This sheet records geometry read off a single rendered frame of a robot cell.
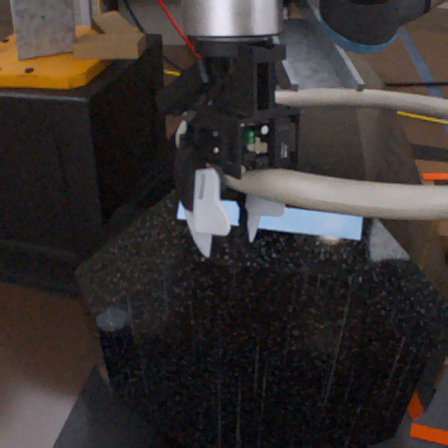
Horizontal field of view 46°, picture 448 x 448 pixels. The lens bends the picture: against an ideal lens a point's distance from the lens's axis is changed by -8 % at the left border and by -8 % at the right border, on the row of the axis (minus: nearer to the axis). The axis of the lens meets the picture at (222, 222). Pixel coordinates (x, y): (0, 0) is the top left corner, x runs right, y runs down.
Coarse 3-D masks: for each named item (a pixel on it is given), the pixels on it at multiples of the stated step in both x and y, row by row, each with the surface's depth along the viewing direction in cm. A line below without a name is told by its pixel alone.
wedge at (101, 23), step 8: (96, 16) 181; (104, 16) 181; (112, 16) 181; (120, 16) 181; (96, 24) 177; (104, 24) 176; (112, 24) 177; (120, 24) 177; (128, 24) 178; (104, 32) 173; (112, 32) 173; (120, 32) 173; (128, 32) 173; (136, 32) 174
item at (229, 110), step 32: (224, 64) 48; (256, 64) 44; (224, 96) 49; (256, 96) 45; (192, 128) 52; (224, 128) 47; (256, 128) 48; (288, 128) 49; (224, 160) 48; (256, 160) 48; (288, 160) 50
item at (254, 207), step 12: (240, 192) 57; (240, 204) 57; (252, 204) 57; (264, 204) 56; (276, 204) 54; (240, 216) 58; (252, 216) 58; (276, 216) 55; (252, 228) 58; (252, 240) 59
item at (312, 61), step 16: (304, 0) 111; (304, 16) 113; (288, 32) 107; (304, 32) 108; (320, 32) 102; (288, 48) 102; (304, 48) 102; (320, 48) 103; (336, 48) 94; (288, 64) 88; (304, 64) 98; (320, 64) 98; (336, 64) 95; (352, 64) 90; (288, 80) 86; (304, 80) 93; (320, 80) 93; (336, 80) 94; (352, 80) 87
